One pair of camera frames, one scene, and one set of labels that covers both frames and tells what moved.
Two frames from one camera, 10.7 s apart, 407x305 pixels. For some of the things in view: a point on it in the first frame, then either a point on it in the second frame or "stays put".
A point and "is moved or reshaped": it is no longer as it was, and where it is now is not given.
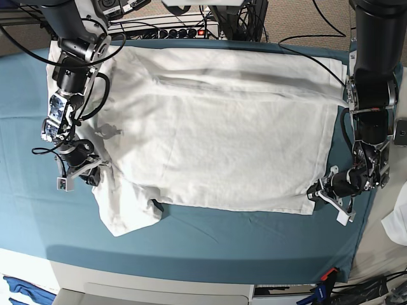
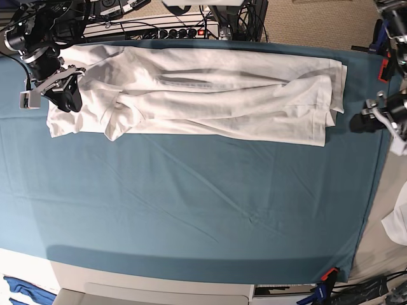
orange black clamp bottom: x=329 y=279 stays put
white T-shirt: x=238 y=127 is moved or reshaped
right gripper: x=338 y=188 → x=392 y=105
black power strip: x=182 y=33 stays put
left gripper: x=77 y=158 → x=46 y=72
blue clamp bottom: x=319 y=295 stays put
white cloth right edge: x=395 y=223 stays put
